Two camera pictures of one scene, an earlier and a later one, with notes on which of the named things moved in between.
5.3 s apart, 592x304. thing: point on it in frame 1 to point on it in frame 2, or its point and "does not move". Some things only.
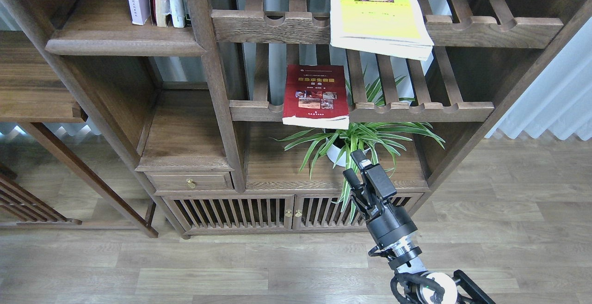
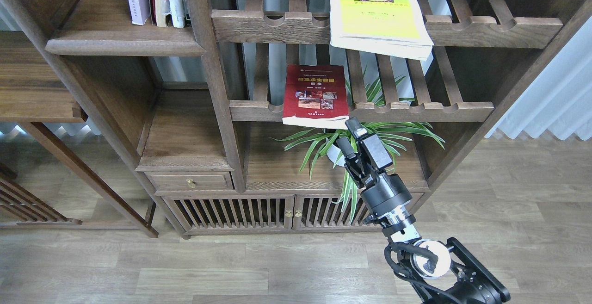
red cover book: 316,96 does not move
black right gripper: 392,225 to 391,192
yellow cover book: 381,16 does not move
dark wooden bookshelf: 242,95 does not move
